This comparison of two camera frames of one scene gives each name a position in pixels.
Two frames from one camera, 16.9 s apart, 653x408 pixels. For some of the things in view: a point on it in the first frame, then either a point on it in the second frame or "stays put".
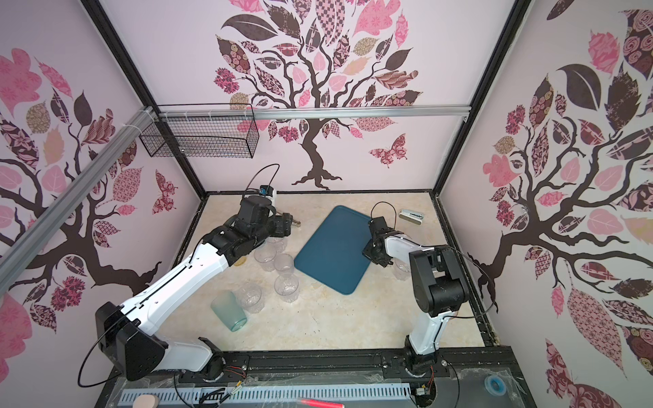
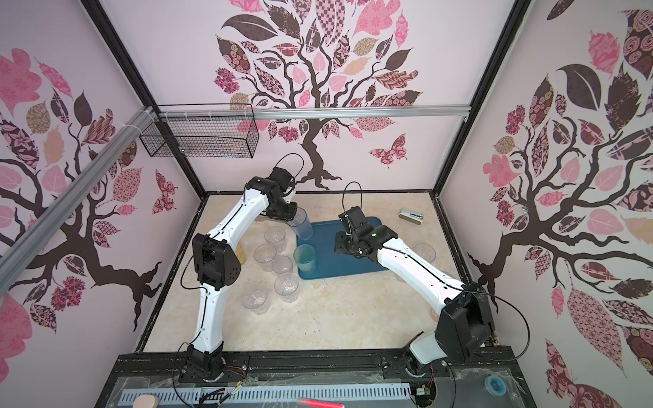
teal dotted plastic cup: [227, 308] to [304, 257]
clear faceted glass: [287, 287] stays put
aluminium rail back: [313, 113] stays put
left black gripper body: [277, 227] to [281, 210]
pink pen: [322, 403] stays put
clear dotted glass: [284, 264] stays put
